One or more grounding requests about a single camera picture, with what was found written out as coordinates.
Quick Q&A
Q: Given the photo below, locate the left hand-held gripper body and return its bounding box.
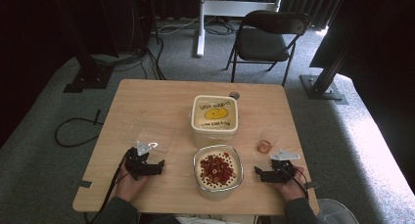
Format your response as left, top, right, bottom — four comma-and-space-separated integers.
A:
124, 140, 160, 182

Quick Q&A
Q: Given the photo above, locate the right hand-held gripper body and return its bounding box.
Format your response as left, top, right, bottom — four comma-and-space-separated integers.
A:
269, 149, 301, 185

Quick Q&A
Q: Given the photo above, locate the person's right hand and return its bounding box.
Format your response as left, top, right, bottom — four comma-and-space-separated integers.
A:
273, 165, 308, 202

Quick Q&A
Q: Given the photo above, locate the person's left hand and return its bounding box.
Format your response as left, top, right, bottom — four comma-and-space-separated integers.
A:
115, 167, 151, 202

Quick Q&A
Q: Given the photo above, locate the small clear plastic cup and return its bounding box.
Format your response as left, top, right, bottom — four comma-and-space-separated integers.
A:
255, 125, 282, 156

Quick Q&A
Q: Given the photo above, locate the small clear plastic bag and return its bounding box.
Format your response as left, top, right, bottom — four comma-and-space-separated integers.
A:
124, 118, 174, 156

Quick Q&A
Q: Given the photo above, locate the cream bowl of red berries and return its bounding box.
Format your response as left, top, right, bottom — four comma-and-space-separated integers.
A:
192, 143, 246, 202

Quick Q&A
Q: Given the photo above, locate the clear plastic bin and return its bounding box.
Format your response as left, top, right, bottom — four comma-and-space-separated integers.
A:
315, 198, 360, 224

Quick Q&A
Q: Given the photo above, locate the person's light clothing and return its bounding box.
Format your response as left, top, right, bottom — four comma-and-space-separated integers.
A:
174, 214, 244, 224

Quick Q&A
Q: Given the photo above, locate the cream container with smiley lid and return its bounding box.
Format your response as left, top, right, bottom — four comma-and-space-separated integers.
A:
189, 94, 240, 149

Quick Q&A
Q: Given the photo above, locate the black metal stand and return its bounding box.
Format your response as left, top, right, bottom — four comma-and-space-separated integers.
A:
48, 0, 115, 95
299, 37, 349, 106

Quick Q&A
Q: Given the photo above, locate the black folding chair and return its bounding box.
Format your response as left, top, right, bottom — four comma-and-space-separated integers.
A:
224, 9, 312, 87

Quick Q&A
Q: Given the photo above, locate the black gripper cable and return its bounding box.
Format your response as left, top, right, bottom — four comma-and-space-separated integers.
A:
283, 166, 310, 201
83, 150, 132, 224

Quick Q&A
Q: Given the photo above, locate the black floor cable loop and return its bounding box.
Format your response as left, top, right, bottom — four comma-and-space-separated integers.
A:
54, 109, 105, 149

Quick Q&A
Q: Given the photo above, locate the bundle of floor cables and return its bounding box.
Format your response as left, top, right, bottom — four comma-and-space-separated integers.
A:
92, 17, 238, 81

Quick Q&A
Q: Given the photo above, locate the white desk frame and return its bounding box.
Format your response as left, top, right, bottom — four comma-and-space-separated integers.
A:
195, 0, 285, 58

